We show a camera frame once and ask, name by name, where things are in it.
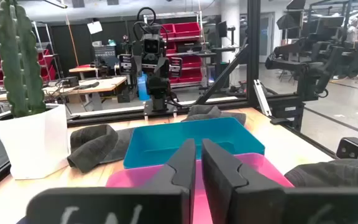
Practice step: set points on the metal shelf rack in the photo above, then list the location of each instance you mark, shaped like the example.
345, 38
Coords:
47, 49
197, 49

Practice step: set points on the black frame base rail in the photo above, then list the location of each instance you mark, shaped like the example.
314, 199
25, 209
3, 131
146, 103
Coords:
110, 115

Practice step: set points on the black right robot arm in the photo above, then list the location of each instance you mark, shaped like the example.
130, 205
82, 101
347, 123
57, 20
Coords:
159, 90

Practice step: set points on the black monitor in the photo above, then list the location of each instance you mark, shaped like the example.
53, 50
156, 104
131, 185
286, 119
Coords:
222, 29

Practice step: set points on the white plant pot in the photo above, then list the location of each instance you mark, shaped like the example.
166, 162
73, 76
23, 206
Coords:
33, 143

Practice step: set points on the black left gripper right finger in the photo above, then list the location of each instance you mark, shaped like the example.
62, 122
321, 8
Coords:
228, 186

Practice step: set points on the translucent pink plastic bin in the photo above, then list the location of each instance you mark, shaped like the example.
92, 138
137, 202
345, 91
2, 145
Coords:
259, 168

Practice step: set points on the green artificial cactus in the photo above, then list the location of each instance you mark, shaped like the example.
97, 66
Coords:
17, 68

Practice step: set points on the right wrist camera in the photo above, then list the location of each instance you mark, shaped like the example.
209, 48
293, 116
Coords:
151, 45

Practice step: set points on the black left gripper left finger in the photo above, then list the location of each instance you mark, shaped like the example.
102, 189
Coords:
169, 186

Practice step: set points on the blue plastic bin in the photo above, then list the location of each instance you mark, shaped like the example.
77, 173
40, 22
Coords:
154, 146

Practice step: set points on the black frame post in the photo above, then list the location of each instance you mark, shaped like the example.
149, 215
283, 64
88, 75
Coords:
253, 53

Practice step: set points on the black background robot arms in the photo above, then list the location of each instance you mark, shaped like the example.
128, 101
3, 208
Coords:
309, 68

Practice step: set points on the wooden desk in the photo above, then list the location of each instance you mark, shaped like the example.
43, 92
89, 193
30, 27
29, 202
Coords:
104, 84

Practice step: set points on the white metal bracket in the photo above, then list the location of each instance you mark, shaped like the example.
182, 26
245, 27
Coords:
262, 98

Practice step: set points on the table-level camera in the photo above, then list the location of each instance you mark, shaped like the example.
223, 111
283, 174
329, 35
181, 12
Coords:
353, 148

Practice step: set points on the black diagonal frame brace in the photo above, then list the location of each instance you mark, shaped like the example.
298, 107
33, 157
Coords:
222, 76

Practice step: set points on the small blue container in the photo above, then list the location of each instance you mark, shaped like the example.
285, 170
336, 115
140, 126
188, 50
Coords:
143, 88

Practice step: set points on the small wooden table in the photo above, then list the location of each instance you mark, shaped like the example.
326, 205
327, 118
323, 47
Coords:
82, 69

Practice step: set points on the white paper sign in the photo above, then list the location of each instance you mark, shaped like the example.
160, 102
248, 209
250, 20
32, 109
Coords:
94, 27

